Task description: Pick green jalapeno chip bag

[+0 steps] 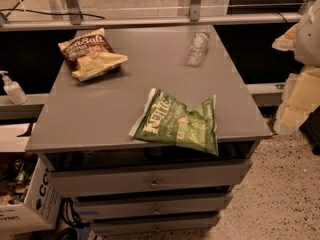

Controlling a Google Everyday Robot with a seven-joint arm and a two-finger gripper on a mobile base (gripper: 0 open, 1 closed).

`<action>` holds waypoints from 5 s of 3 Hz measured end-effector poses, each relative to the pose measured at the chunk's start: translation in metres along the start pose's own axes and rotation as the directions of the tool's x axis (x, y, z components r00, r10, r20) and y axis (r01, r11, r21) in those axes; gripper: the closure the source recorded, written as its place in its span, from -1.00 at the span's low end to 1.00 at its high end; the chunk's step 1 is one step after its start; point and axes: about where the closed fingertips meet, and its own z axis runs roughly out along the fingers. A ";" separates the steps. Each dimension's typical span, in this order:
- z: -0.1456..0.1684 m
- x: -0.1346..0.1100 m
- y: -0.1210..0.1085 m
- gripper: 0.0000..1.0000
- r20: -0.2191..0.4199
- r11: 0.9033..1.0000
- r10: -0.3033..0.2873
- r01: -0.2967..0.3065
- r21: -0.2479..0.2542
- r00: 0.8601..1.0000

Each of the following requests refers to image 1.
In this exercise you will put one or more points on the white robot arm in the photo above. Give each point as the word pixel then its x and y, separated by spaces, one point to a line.
pixel 307 39

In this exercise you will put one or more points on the green jalapeno chip bag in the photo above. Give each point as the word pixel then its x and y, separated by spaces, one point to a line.
pixel 166 120

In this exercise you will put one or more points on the brown sea salt chip bag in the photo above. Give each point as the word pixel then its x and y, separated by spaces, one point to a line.
pixel 90 55

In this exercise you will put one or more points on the grey drawer cabinet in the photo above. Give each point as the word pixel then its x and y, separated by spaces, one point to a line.
pixel 85 126

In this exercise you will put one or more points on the clear plastic water bottle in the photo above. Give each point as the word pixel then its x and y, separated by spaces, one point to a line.
pixel 197 48

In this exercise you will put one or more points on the middle grey drawer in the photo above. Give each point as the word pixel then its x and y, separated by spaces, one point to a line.
pixel 177 204

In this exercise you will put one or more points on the grey drawer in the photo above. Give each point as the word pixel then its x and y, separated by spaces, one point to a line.
pixel 177 204
pixel 156 223
pixel 150 178

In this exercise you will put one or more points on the top grey drawer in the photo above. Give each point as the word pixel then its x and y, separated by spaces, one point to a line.
pixel 150 178

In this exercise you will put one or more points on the bottom grey drawer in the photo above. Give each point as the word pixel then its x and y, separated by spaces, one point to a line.
pixel 156 223

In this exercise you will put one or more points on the white pump dispenser bottle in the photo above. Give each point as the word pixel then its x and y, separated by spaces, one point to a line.
pixel 13 89

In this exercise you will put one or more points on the white cardboard box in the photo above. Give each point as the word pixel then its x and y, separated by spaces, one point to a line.
pixel 28 201

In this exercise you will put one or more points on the grey metal frame rail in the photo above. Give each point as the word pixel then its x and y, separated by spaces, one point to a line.
pixel 234 19

